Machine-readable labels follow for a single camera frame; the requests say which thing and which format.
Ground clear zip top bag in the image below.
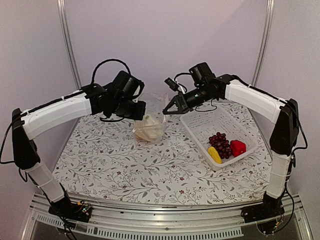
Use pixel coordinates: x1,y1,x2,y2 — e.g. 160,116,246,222
132,92,169,143

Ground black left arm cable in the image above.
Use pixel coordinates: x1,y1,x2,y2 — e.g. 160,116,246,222
0,58,132,165

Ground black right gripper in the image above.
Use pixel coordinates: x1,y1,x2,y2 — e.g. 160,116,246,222
163,84,215,115

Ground right aluminium frame post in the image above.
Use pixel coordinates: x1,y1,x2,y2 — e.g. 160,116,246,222
252,0,275,87

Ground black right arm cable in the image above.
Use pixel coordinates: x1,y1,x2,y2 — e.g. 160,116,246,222
173,72,308,151

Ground floral patterned table mat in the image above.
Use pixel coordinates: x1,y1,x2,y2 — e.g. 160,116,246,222
53,102,272,205

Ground white plastic basket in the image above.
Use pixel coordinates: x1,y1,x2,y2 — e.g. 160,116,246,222
180,106,258,171

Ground aluminium frame post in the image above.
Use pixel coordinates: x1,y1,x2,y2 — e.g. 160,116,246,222
252,0,275,87
56,0,82,89

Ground left aluminium frame post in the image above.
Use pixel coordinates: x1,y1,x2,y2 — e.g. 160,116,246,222
56,0,82,89

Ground white toy cauliflower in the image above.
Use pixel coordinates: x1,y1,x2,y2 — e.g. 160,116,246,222
132,114,165,143

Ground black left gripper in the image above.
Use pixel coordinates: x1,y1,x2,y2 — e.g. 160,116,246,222
112,96,147,120

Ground red toy bell pepper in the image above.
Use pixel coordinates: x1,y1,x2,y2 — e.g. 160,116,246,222
230,140,247,157

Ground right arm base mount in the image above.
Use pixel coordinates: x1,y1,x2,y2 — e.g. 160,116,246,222
240,192,285,223

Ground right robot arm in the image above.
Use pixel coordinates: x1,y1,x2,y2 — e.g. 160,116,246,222
162,62,300,218

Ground aluminium front rail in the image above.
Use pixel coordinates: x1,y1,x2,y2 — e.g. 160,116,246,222
20,194,313,240

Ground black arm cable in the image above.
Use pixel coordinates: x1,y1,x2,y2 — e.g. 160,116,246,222
173,72,308,151
0,58,132,165

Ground purple toy grapes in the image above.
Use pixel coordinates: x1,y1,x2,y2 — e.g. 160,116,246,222
208,132,232,159

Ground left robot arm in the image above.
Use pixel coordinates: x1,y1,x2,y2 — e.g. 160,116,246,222
11,70,146,217

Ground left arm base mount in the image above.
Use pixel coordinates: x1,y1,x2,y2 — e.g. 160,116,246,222
48,186,93,223

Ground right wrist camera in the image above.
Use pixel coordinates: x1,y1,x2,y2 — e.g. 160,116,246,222
164,77,187,94

